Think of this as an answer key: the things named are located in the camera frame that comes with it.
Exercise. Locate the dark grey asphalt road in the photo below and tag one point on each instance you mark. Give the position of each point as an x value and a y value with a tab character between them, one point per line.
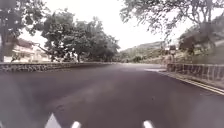
110	93

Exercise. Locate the row of trees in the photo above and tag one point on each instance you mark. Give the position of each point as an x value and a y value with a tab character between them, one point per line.
80	40

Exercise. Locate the sign on pole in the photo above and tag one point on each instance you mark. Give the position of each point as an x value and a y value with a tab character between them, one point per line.
172	50

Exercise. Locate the robot's own part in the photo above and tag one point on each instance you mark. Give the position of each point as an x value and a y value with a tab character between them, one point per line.
76	125
148	124

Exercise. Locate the pale building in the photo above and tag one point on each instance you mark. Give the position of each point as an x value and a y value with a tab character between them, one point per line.
25	53

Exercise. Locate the pale painted road line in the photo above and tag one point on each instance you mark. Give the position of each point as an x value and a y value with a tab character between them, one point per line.
203	86

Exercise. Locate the large spreading tree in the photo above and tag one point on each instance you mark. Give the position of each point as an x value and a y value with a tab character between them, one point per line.
201	33

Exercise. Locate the grassy slope with bushes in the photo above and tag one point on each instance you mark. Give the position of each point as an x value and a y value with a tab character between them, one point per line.
213	55

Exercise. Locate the low stone wall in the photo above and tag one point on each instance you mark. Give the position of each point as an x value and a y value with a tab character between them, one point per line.
33	67

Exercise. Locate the stone retaining wall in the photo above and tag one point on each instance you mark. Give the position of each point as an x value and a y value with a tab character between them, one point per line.
200	71

